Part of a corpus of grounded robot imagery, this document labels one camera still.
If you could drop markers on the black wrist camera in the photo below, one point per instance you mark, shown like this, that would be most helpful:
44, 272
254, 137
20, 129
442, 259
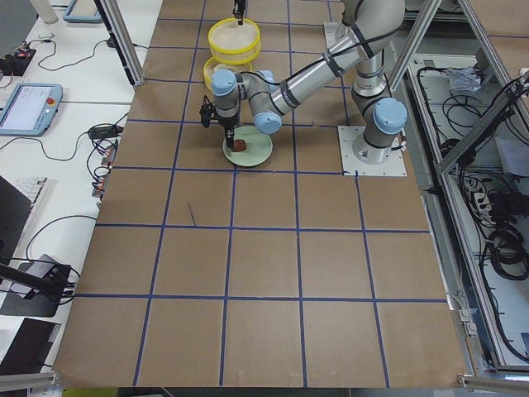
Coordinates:
207, 112

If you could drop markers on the crumpled white paper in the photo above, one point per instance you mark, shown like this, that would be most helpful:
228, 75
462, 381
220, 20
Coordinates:
465, 79

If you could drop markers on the white cylinder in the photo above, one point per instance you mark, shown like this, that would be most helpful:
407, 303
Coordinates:
45, 11

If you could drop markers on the white power strip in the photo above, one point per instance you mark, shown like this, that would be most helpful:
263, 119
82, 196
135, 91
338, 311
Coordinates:
480, 205

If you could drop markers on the square robot base plate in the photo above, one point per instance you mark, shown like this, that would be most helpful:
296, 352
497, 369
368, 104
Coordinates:
358, 158

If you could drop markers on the circuit board with wires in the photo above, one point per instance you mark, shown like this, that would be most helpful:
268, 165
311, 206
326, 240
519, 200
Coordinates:
24, 53

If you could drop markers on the brown bun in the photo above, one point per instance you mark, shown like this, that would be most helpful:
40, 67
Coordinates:
239, 145

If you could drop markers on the black power adapter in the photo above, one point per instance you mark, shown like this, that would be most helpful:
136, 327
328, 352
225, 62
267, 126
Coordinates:
104, 132

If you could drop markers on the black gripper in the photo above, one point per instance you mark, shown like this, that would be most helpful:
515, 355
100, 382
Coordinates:
227, 122

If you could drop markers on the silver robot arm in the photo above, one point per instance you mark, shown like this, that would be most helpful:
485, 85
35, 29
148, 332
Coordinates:
366, 28

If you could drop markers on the white keyboard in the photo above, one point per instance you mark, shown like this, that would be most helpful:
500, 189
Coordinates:
36, 189

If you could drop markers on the black camera stand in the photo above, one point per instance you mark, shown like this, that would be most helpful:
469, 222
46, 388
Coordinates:
37, 286

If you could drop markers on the blue teach pendant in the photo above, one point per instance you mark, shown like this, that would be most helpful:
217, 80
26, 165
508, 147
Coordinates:
82, 11
30, 109

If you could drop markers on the light green plate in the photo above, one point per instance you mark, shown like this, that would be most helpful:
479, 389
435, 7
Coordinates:
258, 147

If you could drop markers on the aluminium frame post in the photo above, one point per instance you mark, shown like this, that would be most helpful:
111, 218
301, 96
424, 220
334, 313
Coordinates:
118, 33

